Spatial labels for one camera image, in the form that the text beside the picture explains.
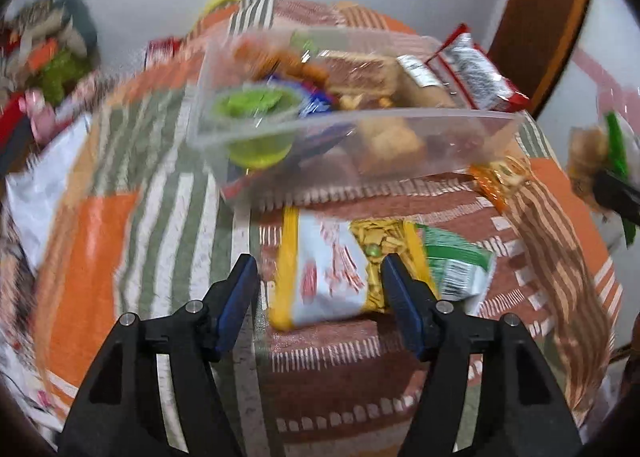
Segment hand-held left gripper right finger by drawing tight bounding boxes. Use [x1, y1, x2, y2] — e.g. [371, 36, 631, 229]
[380, 253, 585, 457]

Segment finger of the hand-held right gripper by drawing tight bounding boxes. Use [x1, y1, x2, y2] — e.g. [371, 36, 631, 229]
[593, 170, 640, 229]

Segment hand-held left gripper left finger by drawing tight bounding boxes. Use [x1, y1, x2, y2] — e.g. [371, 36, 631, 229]
[59, 253, 262, 457]

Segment green striped bread packet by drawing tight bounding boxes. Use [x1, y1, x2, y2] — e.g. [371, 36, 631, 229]
[568, 109, 640, 251]

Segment green snack packet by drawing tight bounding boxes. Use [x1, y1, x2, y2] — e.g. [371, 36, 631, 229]
[414, 223, 497, 315]

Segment yellow edged snack packet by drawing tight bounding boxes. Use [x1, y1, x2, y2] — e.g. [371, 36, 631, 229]
[269, 208, 442, 332]

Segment gold patterned snack packet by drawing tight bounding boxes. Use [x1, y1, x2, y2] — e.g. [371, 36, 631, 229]
[469, 156, 533, 214]

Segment nut topped bread pack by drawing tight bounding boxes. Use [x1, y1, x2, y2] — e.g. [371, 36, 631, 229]
[349, 113, 427, 174]

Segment clear plastic container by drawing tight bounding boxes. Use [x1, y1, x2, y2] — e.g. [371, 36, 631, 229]
[187, 27, 527, 204]

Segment red snack packet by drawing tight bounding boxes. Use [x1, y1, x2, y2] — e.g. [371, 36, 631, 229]
[424, 24, 531, 114]

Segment green jelly cup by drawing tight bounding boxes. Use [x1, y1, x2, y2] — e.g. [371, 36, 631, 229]
[209, 86, 307, 168]

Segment bread roll pack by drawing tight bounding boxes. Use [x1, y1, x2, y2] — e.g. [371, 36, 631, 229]
[394, 55, 462, 108]

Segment blue snack bag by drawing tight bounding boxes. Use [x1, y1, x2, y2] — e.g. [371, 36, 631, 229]
[224, 76, 353, 190]

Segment pale sponge cake pack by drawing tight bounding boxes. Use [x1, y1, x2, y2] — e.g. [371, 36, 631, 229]
[322, 52, 402, 98]

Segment orange ball snack packet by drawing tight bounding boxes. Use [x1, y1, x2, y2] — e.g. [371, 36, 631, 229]
[234, 36, 332, 84]

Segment striped patchwork blanket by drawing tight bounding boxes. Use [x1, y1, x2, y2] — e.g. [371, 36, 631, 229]
[29, 0, 627, 457]

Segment wooden wardrobe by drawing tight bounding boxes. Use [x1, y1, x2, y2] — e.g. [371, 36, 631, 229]
[486, 0, 599, 118]

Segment checkered patchwork quilt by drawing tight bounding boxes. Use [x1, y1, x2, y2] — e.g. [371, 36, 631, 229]
[0, 36, 187, 443]

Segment white cloth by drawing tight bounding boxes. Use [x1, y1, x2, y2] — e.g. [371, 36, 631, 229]
[4, 121, 93, 270]

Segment pink rabbit toy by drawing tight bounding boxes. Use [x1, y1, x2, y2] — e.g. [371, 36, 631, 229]
[24, 89, 57, 140]

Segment orange box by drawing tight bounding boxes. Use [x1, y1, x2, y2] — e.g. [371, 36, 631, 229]
[27, 39, 60, 70]

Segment grey blue cushion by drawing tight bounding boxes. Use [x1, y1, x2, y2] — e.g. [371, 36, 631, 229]
[54, 0, 99, 54]

